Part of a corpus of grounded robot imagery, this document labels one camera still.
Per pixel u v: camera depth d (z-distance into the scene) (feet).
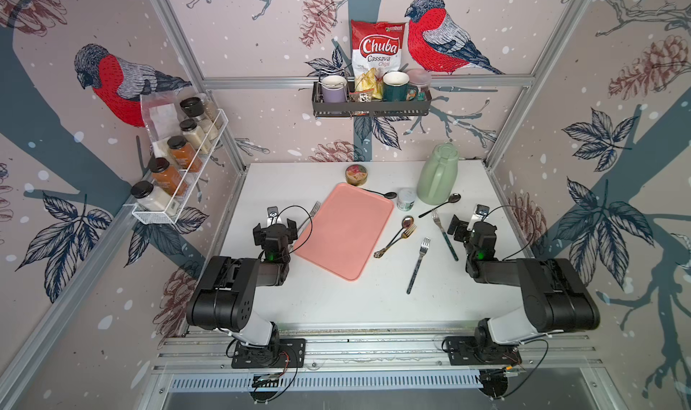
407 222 3.30
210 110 2.79
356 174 3.73
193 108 2.60
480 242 2.37
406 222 3.31
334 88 2.61
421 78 2.75
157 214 2.10
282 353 2.39
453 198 3.51
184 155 2.33
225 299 1.51
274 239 2.33
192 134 2.49
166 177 2.16
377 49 2.61
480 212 2.62
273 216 2.61
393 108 2.94
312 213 3.41
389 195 3.58
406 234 3.21
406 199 3.42
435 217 3.39
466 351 2.39
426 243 3.11
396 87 2.62
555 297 1.48
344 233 3.23
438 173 2.95
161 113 2.28
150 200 1.99
